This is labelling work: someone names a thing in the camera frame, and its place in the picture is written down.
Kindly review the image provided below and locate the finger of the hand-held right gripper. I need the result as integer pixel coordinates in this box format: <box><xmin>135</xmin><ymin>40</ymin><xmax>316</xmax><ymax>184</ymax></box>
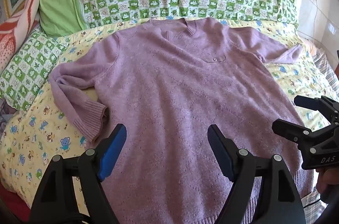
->
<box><xmin>272</xmin><ymin>118</ymin><xmax>337</xmax><ymax>151</ymax></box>
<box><xmin>293</xmin><ymin>95</ymin><xmax>339</xmax><ymax>122</ymax></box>

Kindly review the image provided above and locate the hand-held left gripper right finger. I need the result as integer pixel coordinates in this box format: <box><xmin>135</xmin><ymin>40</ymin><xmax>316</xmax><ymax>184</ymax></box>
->
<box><xmin>207</xmin><ymin>124</ymin><xmax>306</xmax><ymax>224</ymax></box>

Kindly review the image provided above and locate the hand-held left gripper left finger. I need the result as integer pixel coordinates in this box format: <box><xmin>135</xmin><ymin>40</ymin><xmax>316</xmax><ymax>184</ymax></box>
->
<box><xmin>29</xmin><ymin>123</ymin><xmax>128</xmax><ymax>224</ymax></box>

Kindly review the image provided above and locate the purple knitted sweater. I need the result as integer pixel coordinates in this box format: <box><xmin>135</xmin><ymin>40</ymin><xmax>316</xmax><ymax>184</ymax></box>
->
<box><xmin>48</xmin><ymin>17</ymin><xmax>318</xmax><ymax>224</ymax></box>

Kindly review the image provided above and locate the person's right hand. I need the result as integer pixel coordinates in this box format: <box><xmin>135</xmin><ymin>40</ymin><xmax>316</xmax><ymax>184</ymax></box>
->
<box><xmin>316</xmin><ymin>167</ymin><xmax>331</xmax><ymax>196</ymax></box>

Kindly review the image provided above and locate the yellow bear printed bedsheet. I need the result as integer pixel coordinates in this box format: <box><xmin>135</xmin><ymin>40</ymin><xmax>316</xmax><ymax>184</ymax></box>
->
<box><xmin>0</xmin><ymin>18</ymin><xmax>335</xmax><ymax>205</ymax></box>

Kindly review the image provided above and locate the green checked pillow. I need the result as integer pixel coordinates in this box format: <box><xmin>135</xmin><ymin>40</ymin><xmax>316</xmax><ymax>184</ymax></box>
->
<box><xmin>0</xmin><ymin>29</ymin><xmax>63</xmax><ymax>111</ymax></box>

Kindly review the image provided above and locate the red and white blanket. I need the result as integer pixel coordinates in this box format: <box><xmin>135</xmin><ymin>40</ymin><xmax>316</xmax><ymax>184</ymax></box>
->
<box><xmin>0</xmin><ymin>0</ymin><xmax>42</xmax><ymax>75</ymax></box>

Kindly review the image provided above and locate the white wall cable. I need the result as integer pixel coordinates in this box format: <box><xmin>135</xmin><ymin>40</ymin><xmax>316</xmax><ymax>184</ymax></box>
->
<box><xmin>309</xmin><ymin>0</ymin><xmax>320</xmax><ymax>55</ymax></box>

